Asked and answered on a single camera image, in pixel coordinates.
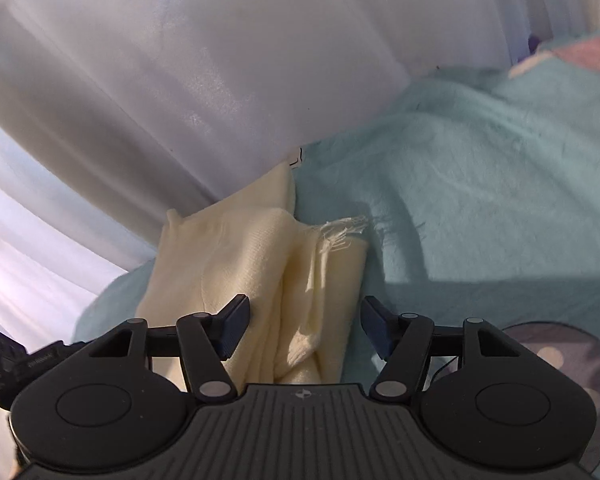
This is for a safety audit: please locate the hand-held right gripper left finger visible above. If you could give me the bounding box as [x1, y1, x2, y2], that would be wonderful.
[87, 293, 251, 404]

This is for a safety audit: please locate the teal printed bedsheet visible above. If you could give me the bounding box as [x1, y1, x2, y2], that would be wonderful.
[74, 24, 600, 480]

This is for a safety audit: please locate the white sheer curtain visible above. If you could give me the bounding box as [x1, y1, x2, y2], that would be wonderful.
[0, 0, 600, 480]

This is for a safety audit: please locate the cream knit sweater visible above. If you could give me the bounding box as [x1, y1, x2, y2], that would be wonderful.
[135, 162, 370, 392]

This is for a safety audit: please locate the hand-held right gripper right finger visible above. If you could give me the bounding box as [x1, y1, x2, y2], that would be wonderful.
[360, 295, 522, 404]

